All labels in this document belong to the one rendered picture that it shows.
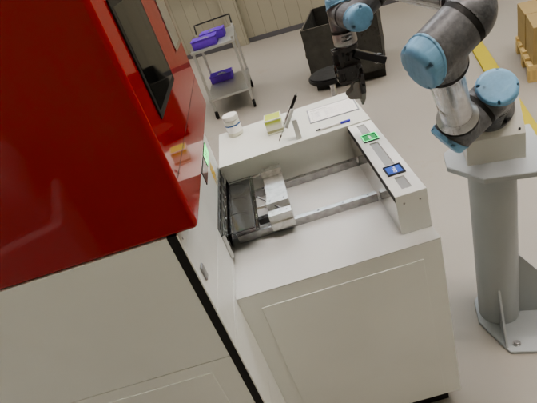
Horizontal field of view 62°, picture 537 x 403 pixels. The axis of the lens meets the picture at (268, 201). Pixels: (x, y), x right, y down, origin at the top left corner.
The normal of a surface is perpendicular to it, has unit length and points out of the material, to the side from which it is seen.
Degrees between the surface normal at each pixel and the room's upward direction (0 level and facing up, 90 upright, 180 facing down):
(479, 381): 0
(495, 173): 0
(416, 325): 90
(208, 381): 90
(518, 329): 0
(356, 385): 90
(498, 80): 43
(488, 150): 90
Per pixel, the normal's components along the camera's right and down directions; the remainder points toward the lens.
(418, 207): 0.10, 0.51
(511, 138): -0.18, 0.58
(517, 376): -0.29, -0.81
